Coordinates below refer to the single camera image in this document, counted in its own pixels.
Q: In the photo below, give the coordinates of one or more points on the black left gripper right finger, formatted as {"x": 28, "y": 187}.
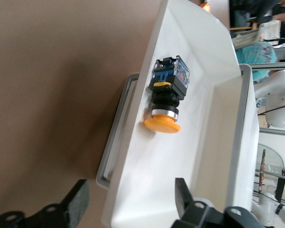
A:
{"x": 199, "y": 216}

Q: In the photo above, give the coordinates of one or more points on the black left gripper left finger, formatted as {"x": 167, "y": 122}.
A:
{"x": 69, "y": 209}

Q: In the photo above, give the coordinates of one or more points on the white drawer holding push button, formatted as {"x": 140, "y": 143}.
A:
{"x": 168, "y": 166}

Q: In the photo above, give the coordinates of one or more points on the yellow-orange mushroom push button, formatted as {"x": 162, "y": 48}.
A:
{"x": 166, "y": 95}

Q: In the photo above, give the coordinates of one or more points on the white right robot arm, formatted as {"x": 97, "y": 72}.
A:
{"x": 278, "y": 102}

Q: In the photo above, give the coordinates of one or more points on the white drawer cabinet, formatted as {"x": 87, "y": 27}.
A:
{"x": 245, "y": 118}

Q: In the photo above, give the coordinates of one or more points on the clear curved panel stand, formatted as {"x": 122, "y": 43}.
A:
{"x": 273, "y": 166}

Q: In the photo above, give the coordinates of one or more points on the person in cyan shirt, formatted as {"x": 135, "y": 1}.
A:
{"x": 256, "y": 55}

